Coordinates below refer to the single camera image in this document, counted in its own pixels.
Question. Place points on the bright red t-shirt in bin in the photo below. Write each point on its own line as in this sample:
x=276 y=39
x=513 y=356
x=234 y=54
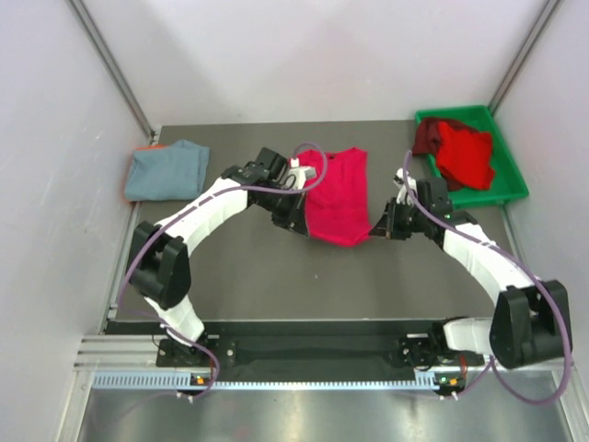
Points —
x=464 y=158

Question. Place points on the right aluminium corner post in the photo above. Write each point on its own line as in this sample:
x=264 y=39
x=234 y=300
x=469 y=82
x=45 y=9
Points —
x=532 y=37

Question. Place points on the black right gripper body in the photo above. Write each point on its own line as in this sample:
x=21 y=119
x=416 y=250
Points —
x=403 y=219

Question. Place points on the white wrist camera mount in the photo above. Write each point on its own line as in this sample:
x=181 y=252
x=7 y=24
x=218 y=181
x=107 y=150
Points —
x=407 y=191
x=298 y=175

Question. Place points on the folded blue-grey t-shirt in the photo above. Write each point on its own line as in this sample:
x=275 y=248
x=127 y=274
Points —
x=186 y=170

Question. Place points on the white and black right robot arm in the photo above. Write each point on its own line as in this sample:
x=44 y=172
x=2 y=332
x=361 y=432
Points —
x=529 y=314

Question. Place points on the left aluminium corner post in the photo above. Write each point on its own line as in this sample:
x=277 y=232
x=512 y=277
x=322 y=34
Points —
x=88 y=24

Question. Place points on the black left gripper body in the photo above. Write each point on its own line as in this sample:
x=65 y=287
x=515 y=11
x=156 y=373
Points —
x=282 y=207

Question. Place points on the aluminium corner post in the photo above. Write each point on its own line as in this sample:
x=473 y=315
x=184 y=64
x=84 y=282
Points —
x=88 y=24
x=532 y=37

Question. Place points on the folded orange t-shirt under blue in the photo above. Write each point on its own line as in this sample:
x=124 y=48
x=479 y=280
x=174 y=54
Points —
x=146 y=171

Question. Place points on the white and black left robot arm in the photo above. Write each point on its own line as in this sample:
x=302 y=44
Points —
x=158 y=265

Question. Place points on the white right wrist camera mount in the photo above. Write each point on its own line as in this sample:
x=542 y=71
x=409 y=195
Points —
x=407 y=191

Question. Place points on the green plastic bin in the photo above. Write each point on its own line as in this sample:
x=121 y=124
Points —
x=508 y=184

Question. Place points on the dark maroon t-shirt in bin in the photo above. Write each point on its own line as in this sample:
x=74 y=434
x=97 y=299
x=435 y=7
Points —
x=427 y=138

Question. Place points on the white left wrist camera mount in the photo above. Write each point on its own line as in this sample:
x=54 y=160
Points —
x=298 y=175

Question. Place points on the aluminium front frame rail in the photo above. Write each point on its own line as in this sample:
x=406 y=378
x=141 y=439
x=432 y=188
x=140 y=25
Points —
x=111 y=352

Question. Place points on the slotted grey cable duct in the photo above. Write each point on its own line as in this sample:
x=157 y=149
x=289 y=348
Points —
x=187 y=381

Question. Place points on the crimson red t-shirt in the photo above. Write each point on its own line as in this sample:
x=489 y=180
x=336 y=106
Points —
x=336 y=210

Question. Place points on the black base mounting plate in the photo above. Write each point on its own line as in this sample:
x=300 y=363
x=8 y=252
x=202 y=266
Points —
x=419 y=332

